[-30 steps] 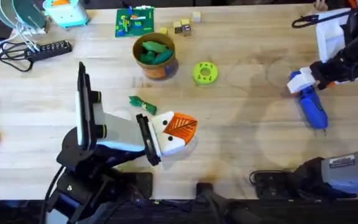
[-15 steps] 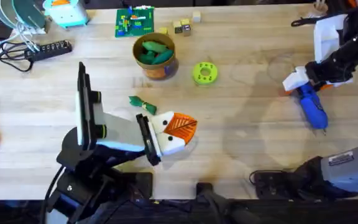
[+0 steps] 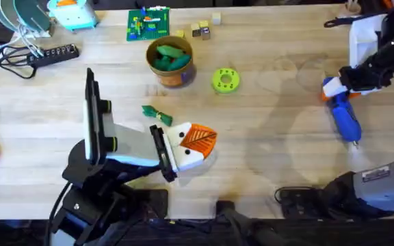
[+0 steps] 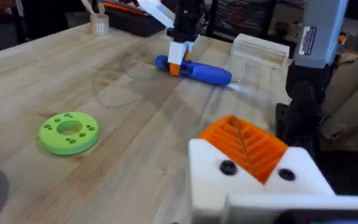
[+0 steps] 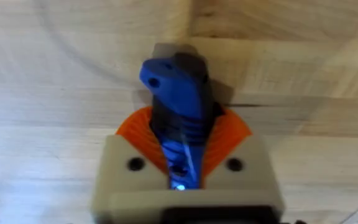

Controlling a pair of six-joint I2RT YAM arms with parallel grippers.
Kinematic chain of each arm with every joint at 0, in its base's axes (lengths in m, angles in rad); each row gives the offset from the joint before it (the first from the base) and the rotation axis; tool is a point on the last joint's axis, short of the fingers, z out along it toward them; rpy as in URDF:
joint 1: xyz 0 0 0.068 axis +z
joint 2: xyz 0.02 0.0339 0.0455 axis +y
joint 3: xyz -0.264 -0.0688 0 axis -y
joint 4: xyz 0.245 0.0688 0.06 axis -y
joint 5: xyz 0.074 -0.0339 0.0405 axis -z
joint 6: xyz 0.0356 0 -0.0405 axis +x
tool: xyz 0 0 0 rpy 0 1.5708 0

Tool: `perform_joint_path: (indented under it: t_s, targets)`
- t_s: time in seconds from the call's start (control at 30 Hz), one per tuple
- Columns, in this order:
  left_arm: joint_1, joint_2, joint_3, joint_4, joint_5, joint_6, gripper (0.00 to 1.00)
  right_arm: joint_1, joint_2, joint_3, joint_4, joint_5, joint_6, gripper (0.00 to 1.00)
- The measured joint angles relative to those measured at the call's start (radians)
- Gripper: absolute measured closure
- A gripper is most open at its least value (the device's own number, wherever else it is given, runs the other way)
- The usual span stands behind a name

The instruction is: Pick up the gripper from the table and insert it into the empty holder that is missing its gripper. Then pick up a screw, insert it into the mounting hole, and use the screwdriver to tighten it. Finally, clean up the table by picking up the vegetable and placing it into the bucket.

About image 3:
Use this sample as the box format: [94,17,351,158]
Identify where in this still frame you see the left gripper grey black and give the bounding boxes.
[98,98,218,183]

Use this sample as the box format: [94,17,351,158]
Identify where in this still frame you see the blue electric screwdriver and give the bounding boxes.
[323,77,363,149]

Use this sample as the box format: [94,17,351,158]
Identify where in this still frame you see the green vegetable toy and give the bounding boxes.
[141,105,174,128]

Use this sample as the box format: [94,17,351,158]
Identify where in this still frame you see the right wrist upright pale plate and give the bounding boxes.
[348,13,389,69]

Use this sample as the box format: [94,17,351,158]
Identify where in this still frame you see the green disc with holes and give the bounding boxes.
[211,67,241,94]

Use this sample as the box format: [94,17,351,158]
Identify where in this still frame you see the brown tub with green toys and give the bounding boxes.
[145,35,197,88]

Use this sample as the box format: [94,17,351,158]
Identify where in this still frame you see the left wrist upright black plate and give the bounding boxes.
[83,67,104,165]

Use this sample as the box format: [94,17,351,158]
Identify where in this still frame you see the yellow and grey cube pair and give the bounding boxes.
[198,20,212,41]

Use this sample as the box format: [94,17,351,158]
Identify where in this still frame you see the green board with toy blocks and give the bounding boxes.
[125,5,171,42]

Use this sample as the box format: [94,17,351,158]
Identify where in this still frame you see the black power strip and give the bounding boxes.
[27,43,81,68]

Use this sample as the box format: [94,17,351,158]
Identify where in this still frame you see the light blue toy box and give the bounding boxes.
[47,0,99,32]

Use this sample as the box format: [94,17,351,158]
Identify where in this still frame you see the teal disc stack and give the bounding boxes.
[0,0,53,38]

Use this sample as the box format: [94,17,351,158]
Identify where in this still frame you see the black tool handle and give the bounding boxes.
[323,13,386,29]

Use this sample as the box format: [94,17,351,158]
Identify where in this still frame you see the black rail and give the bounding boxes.
[0,200,394,246]

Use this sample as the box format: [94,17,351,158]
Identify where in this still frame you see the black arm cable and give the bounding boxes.
[44,181,73,246]

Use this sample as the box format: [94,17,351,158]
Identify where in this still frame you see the white cable bundle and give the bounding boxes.
[0,23,44,58]

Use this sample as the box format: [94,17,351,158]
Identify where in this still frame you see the black power cable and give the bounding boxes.
[0,46,38,80]

